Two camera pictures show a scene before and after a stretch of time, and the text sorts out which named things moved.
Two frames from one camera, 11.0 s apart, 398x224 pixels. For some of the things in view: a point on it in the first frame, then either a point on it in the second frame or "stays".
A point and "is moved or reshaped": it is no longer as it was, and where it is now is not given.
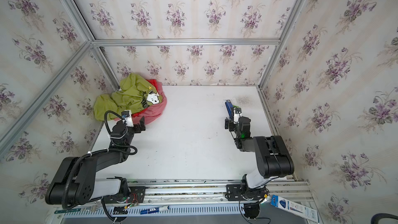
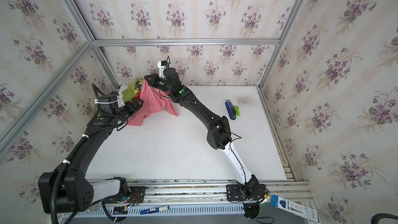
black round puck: x=251 y=210 stays
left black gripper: x=138 y=126 → x=135 y=104
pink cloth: x=151 y=114 is moved or reshaped
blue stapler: x=229 y=107 stays
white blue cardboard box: x=304 y=211 stays
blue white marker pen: x=154 y=210 stays
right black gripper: x=231 y=121 → x=152 y=81
